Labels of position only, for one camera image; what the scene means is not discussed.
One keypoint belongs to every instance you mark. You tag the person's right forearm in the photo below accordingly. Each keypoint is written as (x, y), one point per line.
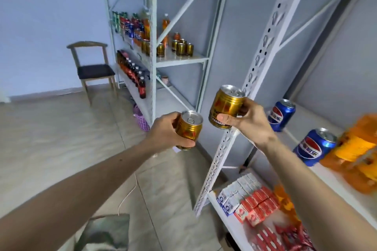
(318, 200)

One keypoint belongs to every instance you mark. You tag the person's right hand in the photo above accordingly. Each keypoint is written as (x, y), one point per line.
(253, 124)

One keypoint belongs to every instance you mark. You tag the white shelf with blue labels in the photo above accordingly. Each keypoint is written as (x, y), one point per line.
(232, 230)

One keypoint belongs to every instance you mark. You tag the person's left hand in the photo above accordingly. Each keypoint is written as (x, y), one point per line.
(162, 134)

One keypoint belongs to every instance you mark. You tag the person's left forearm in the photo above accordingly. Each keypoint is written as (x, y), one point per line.
(73, 189)

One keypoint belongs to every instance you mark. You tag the row of dark cola bottles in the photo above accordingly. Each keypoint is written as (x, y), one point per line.
(142, 87)

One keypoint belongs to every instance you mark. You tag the pile of red snack packets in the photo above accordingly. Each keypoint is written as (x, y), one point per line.
(294, 236)

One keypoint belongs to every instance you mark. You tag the purple plastic basket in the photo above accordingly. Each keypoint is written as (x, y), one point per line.
(142, 121)

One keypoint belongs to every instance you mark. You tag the wooden chair dark seat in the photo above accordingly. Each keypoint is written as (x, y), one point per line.
(94, 71)

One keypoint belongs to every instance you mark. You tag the white metal shelf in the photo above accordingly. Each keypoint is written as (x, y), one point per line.
(182, 58)

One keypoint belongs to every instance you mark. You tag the blue drink can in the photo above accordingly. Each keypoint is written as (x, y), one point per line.
(129, 30)
(312, 148)
(279, 115)

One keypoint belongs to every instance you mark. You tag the stack of small red cartons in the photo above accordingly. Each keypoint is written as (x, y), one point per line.
(259, 206)

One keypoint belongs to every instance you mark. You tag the pink cup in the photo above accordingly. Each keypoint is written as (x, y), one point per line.
(164, 80)

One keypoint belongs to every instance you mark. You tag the stack of white blue cartons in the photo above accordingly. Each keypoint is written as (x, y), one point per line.
(235, 195)

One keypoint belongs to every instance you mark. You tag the green patterned clothing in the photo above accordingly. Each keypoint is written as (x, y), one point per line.
(103, 234)

